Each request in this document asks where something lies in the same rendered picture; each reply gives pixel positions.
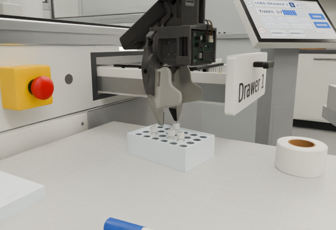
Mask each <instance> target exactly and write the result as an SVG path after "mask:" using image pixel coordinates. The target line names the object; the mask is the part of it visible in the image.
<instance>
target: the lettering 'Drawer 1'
mask: <svg viewBox="0 0 336 230"><path fill-rule="evenodd" d="M262 76H263V80H262V87H261V88H263V87H264V86H263V81H264V74H263V75H262ZM256 82H257V85H256ZM256 82H253V83H251V95H252V91H253V93H254V88H255V92H257V90H258V89H257V90H256V87H257V86H258V80H256ZM241 85H242V98H241V100H240V88H241ZM248 86H249V89H248V90H247V98H248V97H249V96H250V84H248V85H246V86H244V85H243V83H240V84H239V99H238V102H239V103H240V102H241V101H242V99H243V94H244V99H245V91H246V87H248ZM248 91H249V94H248Z"/></svg>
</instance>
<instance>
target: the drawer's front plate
mask: <svg viewBox="0 0 336 230"><path fill-rule="evenodd" d="M267 55H268V54H267V52H256V53H245V54H235V55H228V56H227V59H226V81H225V107H224V113H225V115H233V116H234V115H236V114H237V113H239V112H240V111H242V110H243V109H244V108H246V107H247V106H248V105H250V104H251V103H253V102H254V101H255V100H257V99H258V98H260V97H261V96H262V95H264V93H265V86H266V70H267V69H263V68H262V67H254V66H253V64H254V62H255V61H267ZM259 79H260V81H259ZM256 80H257V81H258V86H259V89H258V86H257V87H256V90H257V92H255V84H256ZM254 82H255V84H254ZM240 83H243V86H242V85H241V86H240ZM248 84H250V93H249V97H248V98H247V90H248V89H249V86H248ZM246 85H247V87H246V89H245V86H246ZM252 85H253V86H254V93H253V87H252ZM262 86H263V88H262ZM239 88H240V99H239ZM251 89H252V95H251ZM242 94H243V98H242ZM244 94H245V99H244ZM241 98H242V101H241V102H240V103H239V100H241Z"/></svg>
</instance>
